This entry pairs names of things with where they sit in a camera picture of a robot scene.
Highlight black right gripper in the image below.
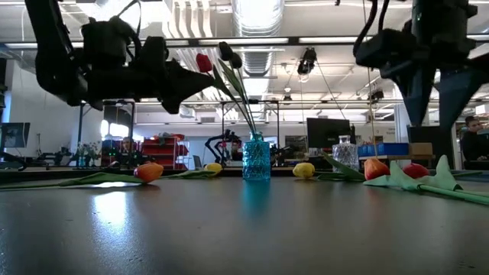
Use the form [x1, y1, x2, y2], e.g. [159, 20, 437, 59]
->
[377, 18, 489, 133]

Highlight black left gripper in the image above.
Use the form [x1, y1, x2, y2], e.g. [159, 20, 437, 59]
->
[68, 36, 215, 115]

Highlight yellow artificial tulip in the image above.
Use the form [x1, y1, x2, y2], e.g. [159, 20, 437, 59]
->
[162, 163, 223, 180]
[292, 151, 366, 182]

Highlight orange artificial tulip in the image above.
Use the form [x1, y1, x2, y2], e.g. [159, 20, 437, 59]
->
[362, 154, 489, 206]
[0, 162, 164, 191]

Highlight blue glass vase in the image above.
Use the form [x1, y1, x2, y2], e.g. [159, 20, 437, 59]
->
[242, 131, 271, 181]

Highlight clear glass vase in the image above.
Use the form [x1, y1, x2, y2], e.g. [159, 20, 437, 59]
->
[332, 134, 360, 173]

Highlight black cabinet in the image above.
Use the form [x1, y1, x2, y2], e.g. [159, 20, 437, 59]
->
[406, 125, 455, 170]

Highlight brown cardboard box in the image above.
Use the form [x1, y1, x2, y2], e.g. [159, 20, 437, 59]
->
[408, 142, 434, 156]

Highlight person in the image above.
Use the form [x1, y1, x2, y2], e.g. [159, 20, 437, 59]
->
[460, 115, 489, 171]
[116, 136, 144, 167]

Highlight red storage shelf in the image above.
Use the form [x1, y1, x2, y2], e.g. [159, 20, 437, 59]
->
[141, 134, 189, 171]

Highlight blue storage bin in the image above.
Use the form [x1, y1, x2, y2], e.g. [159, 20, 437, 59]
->
[358, 142, 410, 157]

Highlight black computer monitor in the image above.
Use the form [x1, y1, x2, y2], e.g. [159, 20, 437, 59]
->
[306, 117, 351, 149]

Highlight small dark monitor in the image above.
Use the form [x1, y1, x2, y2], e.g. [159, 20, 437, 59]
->
[0, 121, 31, 149]

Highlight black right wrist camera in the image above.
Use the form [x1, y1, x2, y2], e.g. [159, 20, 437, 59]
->
[353, 28, 417, 70]

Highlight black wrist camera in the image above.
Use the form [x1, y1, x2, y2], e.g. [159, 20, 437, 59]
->
[353, 28, 417, 70]
[80, 15, 143, 72]

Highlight black left camera cable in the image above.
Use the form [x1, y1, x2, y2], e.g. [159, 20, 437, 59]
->
[116, 0, 143, 37]

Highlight black camera cable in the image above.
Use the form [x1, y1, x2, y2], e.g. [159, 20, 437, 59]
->
[116, 0, 143, 37]
[352, 0, 390, 58]

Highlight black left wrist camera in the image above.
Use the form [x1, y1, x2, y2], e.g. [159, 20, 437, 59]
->
[80, 15, 143, 72]

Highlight black right camera cable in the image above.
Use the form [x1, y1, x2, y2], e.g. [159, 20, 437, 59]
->
[352, 0, 390, 58]

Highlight silver ceiling duct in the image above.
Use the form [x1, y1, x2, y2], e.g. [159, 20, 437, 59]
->
[232, 0, 286, 77]

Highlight black overhead frame bar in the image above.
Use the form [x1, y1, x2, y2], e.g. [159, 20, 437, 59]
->
[0, 36, 489, 50]

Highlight black hanging ceiling camera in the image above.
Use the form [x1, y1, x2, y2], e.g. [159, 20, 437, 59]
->
[296, 47, 318, 76]

